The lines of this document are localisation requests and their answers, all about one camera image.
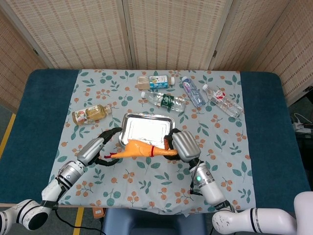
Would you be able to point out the woven folding screen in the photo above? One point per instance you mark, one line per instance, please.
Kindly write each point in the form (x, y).
(73, 31)

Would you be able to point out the floral print tablecloth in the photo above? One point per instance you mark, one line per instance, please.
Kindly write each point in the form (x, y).
(137, 186)

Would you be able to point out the orange box under table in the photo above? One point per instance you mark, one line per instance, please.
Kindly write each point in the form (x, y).
(99, 213)

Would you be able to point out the yellow juice bottle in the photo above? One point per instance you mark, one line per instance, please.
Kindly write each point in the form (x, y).
(93, 114)

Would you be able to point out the green label water bottle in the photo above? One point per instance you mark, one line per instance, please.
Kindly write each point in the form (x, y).
(166, 101)

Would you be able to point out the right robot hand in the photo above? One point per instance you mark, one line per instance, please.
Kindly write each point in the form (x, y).
(187, 145)

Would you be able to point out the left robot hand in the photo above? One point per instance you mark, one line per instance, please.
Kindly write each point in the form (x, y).
(90, 150)

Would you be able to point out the red label water bottle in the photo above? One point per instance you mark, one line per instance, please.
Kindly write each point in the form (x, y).
(225, 101)

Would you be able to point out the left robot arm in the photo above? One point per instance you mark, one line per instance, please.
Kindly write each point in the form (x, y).
(68, 173)

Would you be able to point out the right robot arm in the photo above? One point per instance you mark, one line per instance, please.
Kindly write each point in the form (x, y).
(210, 188)

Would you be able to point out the white power strip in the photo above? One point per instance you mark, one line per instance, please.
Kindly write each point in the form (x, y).
(302, 127)

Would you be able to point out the blue white label tea bottle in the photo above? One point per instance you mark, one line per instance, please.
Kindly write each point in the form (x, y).
(156, 82)

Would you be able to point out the purple label water bottle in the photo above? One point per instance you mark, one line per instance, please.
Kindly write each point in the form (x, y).
(193, 91)

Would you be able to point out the blue robot base seat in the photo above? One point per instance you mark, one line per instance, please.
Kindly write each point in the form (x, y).
(151, 222)

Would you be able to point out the stainless steel tray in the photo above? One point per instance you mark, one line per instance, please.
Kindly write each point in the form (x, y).
(146, 127)

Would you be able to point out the orange rubber chicken toy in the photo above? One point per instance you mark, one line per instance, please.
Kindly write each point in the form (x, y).
(137, 150)

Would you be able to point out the teal table cover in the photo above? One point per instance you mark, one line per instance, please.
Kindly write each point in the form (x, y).
(269, 134)

